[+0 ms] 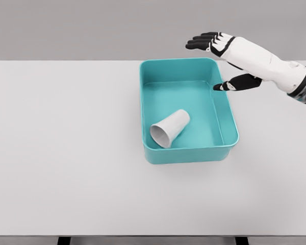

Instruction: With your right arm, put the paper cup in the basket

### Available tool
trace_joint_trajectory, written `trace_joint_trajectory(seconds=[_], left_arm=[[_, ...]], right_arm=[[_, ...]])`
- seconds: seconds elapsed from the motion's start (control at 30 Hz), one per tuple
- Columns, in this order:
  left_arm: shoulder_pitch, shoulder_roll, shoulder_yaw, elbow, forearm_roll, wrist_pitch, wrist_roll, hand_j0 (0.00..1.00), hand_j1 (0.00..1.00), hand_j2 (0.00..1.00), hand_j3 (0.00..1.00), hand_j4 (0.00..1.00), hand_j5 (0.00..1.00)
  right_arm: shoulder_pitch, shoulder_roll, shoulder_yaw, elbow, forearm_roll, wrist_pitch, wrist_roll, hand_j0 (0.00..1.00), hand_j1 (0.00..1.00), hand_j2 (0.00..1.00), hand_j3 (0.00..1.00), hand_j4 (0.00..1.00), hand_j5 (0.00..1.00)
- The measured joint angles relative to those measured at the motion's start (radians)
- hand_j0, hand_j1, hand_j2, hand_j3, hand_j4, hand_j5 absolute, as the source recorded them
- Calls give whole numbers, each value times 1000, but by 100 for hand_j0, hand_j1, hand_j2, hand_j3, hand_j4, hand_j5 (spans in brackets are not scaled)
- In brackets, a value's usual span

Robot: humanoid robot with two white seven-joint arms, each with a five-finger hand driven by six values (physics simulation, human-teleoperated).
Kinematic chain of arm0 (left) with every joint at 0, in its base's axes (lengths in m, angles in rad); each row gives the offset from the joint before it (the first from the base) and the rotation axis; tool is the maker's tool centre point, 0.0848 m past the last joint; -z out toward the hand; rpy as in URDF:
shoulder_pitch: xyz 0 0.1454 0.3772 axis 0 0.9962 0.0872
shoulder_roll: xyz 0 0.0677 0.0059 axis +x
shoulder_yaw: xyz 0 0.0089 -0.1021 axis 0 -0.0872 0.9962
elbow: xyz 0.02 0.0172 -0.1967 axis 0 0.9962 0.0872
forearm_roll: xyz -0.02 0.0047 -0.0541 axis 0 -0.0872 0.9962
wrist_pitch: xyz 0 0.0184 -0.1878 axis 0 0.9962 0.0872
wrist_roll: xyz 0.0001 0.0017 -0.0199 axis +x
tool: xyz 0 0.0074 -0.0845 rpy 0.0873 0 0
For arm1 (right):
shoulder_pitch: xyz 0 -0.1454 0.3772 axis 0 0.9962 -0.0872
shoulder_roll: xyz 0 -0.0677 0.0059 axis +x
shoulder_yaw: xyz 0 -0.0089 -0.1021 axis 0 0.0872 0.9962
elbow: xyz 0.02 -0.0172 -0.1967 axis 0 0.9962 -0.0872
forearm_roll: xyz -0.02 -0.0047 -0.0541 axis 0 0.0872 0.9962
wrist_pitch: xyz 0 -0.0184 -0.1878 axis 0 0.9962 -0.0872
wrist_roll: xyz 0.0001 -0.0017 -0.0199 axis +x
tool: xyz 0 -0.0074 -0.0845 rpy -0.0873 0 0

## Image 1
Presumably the white paper cup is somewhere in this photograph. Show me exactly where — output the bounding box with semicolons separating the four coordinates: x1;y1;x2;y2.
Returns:
149;109;191;149

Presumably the teal plastic basket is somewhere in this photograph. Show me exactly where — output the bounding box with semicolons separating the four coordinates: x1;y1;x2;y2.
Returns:
139;57;240;165

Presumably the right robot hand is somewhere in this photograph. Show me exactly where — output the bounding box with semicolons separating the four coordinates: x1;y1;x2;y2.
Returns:
185;32;275;92

